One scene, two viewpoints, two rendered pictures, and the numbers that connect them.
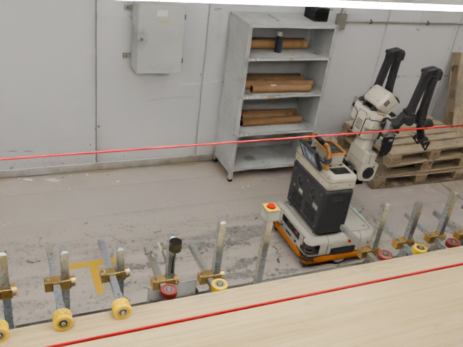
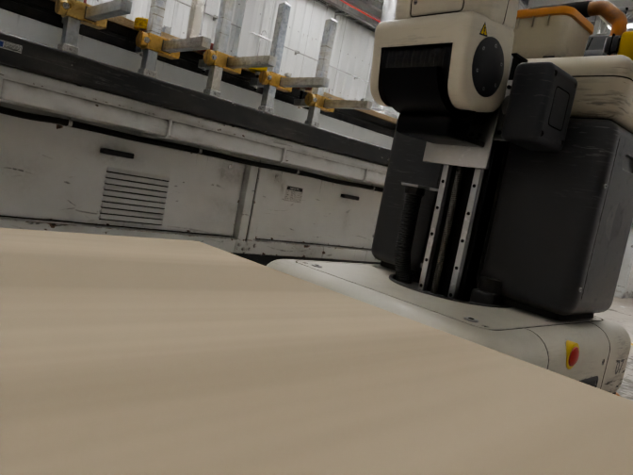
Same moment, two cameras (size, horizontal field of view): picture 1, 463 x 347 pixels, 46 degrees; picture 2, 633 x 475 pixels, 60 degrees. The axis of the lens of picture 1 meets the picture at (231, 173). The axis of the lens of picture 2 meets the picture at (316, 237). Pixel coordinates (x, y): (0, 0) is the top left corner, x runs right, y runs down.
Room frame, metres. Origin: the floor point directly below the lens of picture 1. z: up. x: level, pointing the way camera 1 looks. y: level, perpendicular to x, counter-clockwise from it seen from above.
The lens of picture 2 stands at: (4.90, -1.53, 0.46)
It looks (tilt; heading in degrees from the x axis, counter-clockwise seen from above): 5 degrees down; 161
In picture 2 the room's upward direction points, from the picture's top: 11 degrees clockwise
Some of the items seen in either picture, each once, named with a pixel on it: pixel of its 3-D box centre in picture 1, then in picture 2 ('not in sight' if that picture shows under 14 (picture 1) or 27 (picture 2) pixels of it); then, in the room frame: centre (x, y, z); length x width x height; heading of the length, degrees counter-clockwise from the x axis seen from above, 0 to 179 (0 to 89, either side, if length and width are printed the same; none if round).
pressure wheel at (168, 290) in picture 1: (168, 297); not in sight; (1.98, 0.22, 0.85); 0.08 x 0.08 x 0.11
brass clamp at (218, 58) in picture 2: (435, 237); (222, 61); (2.87, -1.31, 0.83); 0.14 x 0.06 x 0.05; 116
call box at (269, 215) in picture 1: (270, 213); not in sight; (2.33, -0.22, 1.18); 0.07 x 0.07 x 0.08; 26
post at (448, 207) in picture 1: (442, 224); (221, 33); (2.88, -1.33, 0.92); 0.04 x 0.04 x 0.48; 26
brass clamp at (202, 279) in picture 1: (211, 276); not in sight; (2.21, 0.03, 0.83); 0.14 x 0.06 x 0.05; 116
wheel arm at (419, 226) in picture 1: (427, 233); (235, 63); (2.90, -1.28, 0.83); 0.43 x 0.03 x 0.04; 26
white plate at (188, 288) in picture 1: (171, 290); not in sight; (2.14, 0.22, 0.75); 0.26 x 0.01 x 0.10; 116
